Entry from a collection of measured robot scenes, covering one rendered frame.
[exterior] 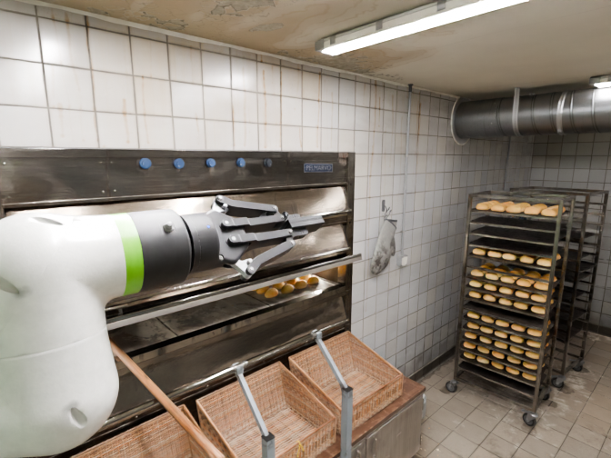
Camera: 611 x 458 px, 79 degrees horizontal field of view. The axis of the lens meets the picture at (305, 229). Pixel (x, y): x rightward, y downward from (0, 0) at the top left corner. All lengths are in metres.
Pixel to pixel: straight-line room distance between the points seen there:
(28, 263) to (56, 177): 1.31
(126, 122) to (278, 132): 0.79
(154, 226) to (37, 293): 0.12
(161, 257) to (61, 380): 0.14
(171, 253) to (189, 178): 1.43
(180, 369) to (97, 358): 1.65
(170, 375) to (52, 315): 1.68
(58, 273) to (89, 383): 0.11
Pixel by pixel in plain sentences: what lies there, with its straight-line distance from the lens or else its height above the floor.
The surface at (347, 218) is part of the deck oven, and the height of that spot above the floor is 1.66.
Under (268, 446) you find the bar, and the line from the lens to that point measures 1.74.
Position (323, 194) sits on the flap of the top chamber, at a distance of 2.38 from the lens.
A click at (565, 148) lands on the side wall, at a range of 5.53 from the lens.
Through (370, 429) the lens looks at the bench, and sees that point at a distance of 2.38.
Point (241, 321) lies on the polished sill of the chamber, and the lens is 2.15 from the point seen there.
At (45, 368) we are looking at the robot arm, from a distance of 0.42.
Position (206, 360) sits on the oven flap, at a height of 1.02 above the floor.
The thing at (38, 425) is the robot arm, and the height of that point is 1.83.
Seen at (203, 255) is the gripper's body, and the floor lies 1.95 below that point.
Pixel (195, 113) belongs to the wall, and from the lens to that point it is 1.87.
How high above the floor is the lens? 2.07
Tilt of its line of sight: 11 degrees down
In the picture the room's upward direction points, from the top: straight up
